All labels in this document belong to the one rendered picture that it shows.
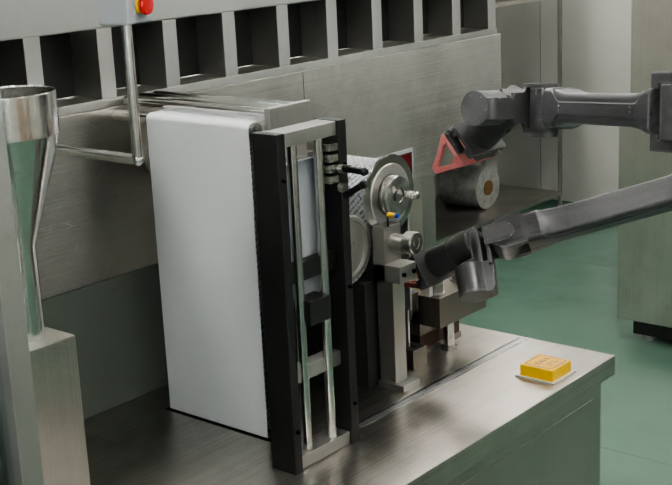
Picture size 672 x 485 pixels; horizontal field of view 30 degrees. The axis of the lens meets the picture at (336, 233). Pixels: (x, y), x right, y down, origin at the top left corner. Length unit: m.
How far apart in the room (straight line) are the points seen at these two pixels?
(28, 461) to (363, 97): 1.45
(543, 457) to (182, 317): 0.71
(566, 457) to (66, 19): 1.21
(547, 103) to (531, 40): 5.33
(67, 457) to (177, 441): 0.29
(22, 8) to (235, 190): 0.45
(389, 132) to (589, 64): 4.43
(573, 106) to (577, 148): 5.35
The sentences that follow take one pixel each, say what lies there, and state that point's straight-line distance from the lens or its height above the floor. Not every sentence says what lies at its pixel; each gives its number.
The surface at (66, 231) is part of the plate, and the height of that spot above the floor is 1.25.
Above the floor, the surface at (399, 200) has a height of 1.24.
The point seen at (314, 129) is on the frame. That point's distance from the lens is 1.91.
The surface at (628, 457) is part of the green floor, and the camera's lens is 4.22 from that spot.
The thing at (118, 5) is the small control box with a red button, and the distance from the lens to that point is 1.82.
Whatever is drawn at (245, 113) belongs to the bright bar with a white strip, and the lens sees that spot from 2.02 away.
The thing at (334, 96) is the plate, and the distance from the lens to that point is 2.65.
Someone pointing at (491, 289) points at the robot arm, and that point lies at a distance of 2.22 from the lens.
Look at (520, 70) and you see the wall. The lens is 7.41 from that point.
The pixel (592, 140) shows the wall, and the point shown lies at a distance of 7.23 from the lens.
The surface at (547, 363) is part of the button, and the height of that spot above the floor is 0.92.
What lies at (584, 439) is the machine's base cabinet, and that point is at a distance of 2.50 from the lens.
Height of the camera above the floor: 1.75
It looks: 14 degrees down
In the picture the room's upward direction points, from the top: 3 degrees counter-clockwise
